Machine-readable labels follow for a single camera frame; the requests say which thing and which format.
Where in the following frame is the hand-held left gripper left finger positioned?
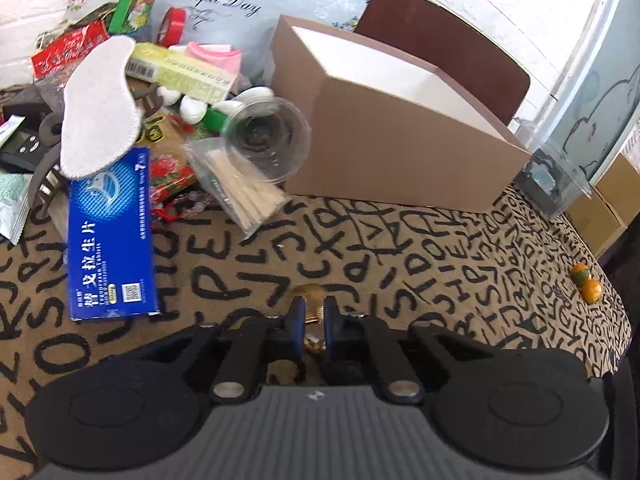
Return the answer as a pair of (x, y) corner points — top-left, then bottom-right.
(145, 296), (307, 406)

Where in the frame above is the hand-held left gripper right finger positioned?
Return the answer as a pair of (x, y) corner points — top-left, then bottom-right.
(322, 296), (492, 406)

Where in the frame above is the gold comb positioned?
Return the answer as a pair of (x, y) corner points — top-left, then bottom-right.
(291, 282), (327, 357)

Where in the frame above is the letter-print desktop cloth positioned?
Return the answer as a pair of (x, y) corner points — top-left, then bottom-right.
(0, 85), (632, 467)

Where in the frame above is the bag of toothpicks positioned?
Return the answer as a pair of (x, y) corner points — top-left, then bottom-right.
(181, 136), (292, 242)

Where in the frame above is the clear plastic cup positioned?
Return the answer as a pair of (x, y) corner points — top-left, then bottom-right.
(221, 98), (313, 184)

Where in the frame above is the red floral packet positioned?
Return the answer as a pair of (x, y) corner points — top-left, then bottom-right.
(149, 154), (199, 202)

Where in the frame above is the brown cardboard box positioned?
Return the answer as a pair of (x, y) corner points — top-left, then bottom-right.
(269, 14), (534, 214)

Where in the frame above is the blue medicine box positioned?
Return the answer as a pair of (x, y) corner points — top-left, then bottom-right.
(66, 146), (162, 322)

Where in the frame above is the clear plastic container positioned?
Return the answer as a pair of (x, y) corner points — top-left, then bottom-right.
(514, 116), (594, 219)

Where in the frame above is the yellow green box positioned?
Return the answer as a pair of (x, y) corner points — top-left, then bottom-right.
(124, 41), (237, 104)

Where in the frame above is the pink cloth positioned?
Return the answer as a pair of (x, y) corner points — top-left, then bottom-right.
(184, 41), (244, 79)

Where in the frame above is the grey hair claw clip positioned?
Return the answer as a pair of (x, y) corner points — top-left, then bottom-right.
(29, 159), (72, 212)

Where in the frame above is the white insole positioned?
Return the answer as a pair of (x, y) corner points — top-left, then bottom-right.
(58, 35), (143, 181)

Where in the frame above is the tan cardboard box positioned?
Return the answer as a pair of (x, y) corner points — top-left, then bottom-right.
(564, 151), (640, 257)

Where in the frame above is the white green sachet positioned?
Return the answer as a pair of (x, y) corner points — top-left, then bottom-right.
(0, 171), (34, 247)

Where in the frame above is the brown chair back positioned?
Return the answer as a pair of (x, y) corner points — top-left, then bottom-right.
(356, 0), (532, 127)

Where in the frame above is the white printed plastic bag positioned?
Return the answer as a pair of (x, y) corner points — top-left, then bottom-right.
(122, 0), (381, 88)

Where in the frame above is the red tape roll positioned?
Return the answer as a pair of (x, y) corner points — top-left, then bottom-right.
(156, 6), (189, 47)

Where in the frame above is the black digital device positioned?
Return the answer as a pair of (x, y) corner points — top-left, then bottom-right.
(0, 126), (49, 174)

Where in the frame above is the black box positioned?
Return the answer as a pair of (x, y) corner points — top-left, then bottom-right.
(1, 101), (52, 122)

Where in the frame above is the red printed packet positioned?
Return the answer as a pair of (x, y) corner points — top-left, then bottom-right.
(30, 21), (111, 79)

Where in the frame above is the bead bracelet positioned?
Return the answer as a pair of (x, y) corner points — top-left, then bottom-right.
(164, 189), (217, 219)

